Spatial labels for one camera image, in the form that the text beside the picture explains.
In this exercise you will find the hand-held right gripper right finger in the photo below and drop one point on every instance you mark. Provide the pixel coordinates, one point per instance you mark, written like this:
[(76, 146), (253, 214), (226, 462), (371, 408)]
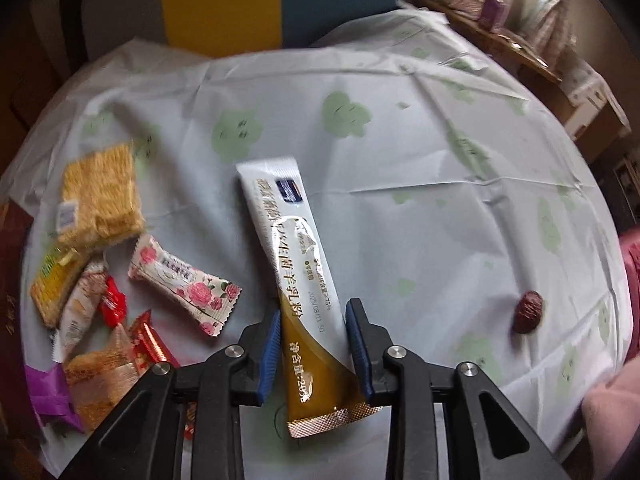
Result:
[(356, 355)]

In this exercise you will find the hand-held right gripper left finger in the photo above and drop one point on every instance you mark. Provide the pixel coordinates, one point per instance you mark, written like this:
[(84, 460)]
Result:
[(270, 355)]

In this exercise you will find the rose print snack packet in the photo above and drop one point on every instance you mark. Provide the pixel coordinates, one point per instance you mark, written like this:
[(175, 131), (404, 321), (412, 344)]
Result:
[(185, 287)]

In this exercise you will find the white and gold stick packet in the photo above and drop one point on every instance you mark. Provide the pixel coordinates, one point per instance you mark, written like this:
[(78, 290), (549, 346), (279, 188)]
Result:
[(290, 240)]

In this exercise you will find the white and orange snack packet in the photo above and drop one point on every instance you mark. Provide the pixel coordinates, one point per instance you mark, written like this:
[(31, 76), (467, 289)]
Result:
[(80, 305)]

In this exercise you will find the purple snack packet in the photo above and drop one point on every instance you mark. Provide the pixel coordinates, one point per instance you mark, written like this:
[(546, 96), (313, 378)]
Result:
[(47, 390)]

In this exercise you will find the yellow crispy noodle block packet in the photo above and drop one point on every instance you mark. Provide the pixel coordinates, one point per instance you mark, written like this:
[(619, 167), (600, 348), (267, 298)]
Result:
[(100, 195)]

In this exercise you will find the dark red gift box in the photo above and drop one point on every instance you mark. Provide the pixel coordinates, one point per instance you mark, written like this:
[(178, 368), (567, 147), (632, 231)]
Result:
[(12, 270)]

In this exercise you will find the red wrapped candy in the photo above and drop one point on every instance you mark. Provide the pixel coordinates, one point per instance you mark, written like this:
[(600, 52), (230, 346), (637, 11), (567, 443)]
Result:
[(150, 345), (190, 420), (114, 305)]

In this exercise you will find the white tablecloth with green clouds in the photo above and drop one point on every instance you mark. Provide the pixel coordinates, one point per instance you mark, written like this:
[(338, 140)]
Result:
[(400, 235)]

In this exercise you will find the dried red date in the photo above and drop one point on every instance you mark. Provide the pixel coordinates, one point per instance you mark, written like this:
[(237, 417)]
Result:
[(527, 312)]

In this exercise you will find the clear packet of orange pastry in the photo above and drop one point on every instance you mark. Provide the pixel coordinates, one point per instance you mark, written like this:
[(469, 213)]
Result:
[(95, 380)]

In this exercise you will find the green and yellow cracker packet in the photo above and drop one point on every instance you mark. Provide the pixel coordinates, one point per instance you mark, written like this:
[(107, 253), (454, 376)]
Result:
[(52, 285)]

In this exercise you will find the pink clothing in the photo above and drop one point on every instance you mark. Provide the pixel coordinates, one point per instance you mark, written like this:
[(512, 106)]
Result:
[(617, 410)]

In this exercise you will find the wooden shelf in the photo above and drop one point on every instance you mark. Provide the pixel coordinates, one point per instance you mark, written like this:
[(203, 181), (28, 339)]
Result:
[(500, 42)]

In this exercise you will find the yellow blue and grey chair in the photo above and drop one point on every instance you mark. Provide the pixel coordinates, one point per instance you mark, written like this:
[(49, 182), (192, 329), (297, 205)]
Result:
[(220, 0)]

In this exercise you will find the small purple box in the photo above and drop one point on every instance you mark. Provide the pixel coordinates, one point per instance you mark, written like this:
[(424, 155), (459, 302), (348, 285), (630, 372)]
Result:
[(494, 14)]

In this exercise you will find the floral curtain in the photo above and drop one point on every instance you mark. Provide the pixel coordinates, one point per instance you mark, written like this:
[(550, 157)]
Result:
[(547, 17)]

